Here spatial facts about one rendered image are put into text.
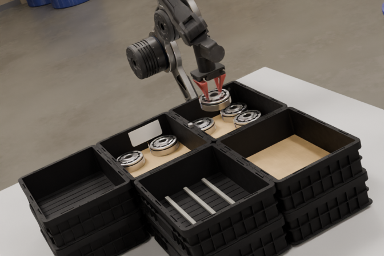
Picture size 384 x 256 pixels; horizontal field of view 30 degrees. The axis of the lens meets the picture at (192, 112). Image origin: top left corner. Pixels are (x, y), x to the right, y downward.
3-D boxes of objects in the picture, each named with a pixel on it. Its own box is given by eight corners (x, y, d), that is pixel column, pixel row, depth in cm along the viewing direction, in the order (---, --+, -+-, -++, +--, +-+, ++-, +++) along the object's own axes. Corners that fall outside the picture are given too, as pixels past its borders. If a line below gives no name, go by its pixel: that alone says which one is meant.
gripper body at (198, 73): (226, 70, 235) (222, 50, 232) (199, 82, 232) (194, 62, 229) (216, 65, 241) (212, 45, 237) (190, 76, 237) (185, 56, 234)
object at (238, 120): (230, 118, 265) (230, 117, 265) (255, 108, 267) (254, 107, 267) (240, 127, 256) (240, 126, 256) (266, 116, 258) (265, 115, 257)
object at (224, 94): (195, 98, 243) (194, 97, 242) (220, 87, 246) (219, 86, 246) (208, 107, 234) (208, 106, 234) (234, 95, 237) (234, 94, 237)
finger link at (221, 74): (230, 92, 239) (224, 67, 235) (212, 101, 236) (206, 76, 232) (220, 87, 244) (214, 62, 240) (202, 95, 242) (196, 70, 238)
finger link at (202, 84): (224, 95, 238) (219, 70, 234) (206, 104, 236) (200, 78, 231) (215, 89, 244) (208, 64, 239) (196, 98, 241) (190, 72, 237)
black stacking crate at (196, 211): (143, 212, 230) (132, 182, 226) (223, 173, 239) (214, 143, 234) (195, 267, 196) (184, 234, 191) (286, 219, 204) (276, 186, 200)
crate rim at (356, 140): (215, 148, 235) (214, 142, 234) (291, 111, 244) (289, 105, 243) (279, 191, 200) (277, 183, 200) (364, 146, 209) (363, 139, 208)
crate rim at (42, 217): (19, 184, 253) (16, 178, 252) (96, 149, 261) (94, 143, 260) (46, 230, 218) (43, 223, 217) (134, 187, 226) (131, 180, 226)
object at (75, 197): (29, 207, 256) (18, 180, 252) (104, 171, 265) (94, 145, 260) (57, 255, 222) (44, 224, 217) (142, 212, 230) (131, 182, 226)
